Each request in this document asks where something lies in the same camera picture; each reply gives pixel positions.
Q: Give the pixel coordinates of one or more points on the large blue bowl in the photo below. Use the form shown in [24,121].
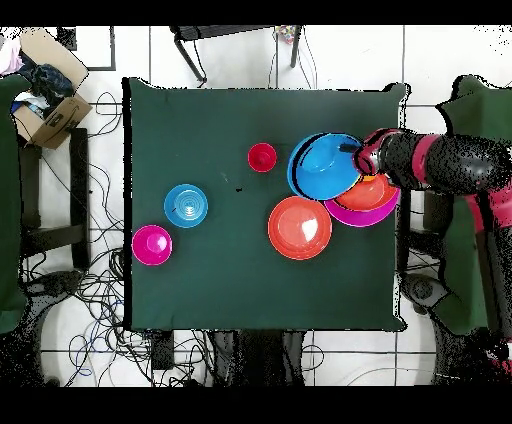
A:
[324,168]

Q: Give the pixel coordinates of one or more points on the orange-red bowl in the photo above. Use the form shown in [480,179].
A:
[368,196]
[300,228]

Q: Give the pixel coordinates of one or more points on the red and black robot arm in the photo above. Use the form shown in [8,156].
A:
[460,164]

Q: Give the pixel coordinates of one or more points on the large pink bowl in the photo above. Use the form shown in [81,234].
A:
[360,218]

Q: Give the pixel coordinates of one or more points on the red cup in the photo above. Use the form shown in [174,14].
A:
[262,157]

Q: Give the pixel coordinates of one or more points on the green cloth covered table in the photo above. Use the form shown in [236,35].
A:
[476,108]
[10,200]

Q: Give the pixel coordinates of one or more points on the colourful small objects pile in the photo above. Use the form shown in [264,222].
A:
[286,34]

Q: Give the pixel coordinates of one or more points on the small blue bowl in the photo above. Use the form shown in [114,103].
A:
[186,206]

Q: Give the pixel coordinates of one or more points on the dark green tablecloth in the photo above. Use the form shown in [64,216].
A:
[220,280]

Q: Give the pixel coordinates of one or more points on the small magenta bowl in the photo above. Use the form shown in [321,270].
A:
[152,244]

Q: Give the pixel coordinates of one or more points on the black rectangular box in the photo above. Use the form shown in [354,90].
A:
[162,352]

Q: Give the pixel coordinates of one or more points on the cardboard box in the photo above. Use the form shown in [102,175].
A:
[60,120]

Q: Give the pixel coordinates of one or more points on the dark blue cloth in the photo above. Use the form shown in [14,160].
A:
[48,84]

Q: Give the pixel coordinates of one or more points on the black pedestal leg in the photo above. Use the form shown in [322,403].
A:
[422,290]
[60,282]

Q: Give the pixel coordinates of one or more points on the black stool frame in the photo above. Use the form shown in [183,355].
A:
[188,32]

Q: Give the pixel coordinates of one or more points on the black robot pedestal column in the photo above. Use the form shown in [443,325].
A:
[256,356]

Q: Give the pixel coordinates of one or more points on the black bench frame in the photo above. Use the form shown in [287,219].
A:
[78,180]

